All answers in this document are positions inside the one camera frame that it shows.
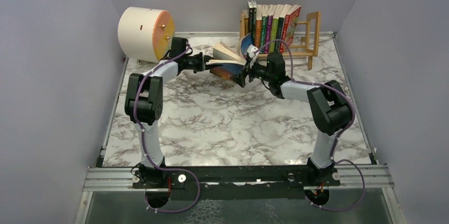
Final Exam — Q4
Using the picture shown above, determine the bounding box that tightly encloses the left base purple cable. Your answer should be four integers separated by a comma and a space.
144, 176, 202, 215

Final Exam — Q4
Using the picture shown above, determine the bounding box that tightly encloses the black book right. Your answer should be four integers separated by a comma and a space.
252, 0, 257, 45

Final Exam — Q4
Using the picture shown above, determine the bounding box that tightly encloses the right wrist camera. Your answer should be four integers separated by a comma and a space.
245, 44, 259, 69

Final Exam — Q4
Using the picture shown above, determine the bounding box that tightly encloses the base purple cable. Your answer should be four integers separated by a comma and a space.
144, 176, 202, 215
304, 159, 366, 213

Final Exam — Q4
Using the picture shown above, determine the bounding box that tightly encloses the wooden book rack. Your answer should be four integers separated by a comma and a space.
239, 9, 321, 70

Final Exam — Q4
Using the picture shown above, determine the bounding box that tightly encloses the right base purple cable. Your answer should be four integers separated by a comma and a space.
304, 159, 366, 213

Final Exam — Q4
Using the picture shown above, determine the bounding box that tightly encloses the black book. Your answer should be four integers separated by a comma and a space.
247, 0, 255, 38
252, 0, 257, 45

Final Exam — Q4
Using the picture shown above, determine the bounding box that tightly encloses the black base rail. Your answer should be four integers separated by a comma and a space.
132, 165, 340, 201

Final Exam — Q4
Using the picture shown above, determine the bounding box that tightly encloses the cream round drawer cabinet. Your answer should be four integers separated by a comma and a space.
117, 7, 175, 62

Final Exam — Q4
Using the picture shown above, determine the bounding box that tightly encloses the black book left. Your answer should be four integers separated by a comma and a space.
247, 0, 255, 38

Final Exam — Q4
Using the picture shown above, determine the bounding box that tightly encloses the lime green treehouse book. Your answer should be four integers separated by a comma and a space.
270, 4, 284, 41

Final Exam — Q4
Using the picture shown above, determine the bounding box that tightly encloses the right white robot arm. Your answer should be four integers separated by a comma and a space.
231, 46, 355, 180

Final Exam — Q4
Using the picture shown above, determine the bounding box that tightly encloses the dark cover treehouse book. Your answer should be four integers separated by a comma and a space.
209, 34, 253, 81

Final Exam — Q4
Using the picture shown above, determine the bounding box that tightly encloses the red treehouse book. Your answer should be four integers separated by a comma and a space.
280, 4, 302, 52

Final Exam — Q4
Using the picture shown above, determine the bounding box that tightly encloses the floral cover book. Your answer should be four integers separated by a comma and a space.
276, 4, 292, 39

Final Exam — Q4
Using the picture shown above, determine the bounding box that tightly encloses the purple treehouse book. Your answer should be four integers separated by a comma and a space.
264, 4, 277, 44

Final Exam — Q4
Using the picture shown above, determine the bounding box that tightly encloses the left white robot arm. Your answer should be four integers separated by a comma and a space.
124, 37, 213, 184

